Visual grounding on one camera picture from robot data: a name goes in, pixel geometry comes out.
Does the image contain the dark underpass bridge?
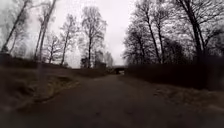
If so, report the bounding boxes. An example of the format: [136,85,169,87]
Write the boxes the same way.
[112,65,128,75]

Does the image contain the dark asphalt path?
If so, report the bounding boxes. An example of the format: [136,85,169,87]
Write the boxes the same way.
[0,73,224,128]

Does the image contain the row of bare birch trees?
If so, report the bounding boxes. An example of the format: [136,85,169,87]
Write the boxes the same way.
[0,0,115,70]

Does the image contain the long dark hedge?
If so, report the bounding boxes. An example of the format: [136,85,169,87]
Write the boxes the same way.
[125,56,224,92]

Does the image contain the row of dark bare trees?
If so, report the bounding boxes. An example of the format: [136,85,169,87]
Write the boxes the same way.
[121,0,224,66]

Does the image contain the brown grass verge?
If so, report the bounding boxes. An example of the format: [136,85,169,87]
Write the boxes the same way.
[0,64,111,113]

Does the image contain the leaf-strewn grass verge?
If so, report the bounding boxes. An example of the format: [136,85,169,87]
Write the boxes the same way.
[119,74,224,113]

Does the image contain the dark bushes on slope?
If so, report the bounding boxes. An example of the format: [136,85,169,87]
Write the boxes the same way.
[0,52,111,78]

